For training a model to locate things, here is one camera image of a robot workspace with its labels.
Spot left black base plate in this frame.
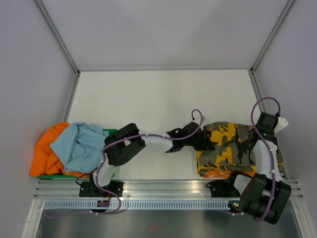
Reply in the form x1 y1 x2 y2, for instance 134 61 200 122
75 177 124 198

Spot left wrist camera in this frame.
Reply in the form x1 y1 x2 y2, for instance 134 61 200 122
193 116 206 124

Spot white slotted cable duct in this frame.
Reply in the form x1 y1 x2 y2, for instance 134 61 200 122
44 199 229 210

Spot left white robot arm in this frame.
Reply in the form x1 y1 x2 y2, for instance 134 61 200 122
90 119 216 197

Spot green plastic bin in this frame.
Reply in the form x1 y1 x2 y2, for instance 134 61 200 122
38 129 117 179

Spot camouflage trousers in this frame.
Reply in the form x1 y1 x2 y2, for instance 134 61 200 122
196 121 283 177

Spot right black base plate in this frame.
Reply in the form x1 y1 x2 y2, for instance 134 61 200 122
206 179 241 198

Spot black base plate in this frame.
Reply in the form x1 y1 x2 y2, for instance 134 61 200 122
206 179 241 198
75 177 124 198

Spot folded orange trousers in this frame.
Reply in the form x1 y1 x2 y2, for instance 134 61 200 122
203 170 257 179

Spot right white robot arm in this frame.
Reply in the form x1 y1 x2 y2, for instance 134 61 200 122
225 113 291 225

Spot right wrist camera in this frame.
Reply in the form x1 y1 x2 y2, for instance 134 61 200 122
274 117 289 134

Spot light blue garment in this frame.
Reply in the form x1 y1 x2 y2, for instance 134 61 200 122
50 122 109 174

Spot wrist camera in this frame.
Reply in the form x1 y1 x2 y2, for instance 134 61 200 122
193 116 206 124
274 117 289 134

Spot aluminium rail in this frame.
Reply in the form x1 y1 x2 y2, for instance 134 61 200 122
34 179 304 199

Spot orange garment in bin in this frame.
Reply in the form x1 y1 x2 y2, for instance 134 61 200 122
29 122 90 178

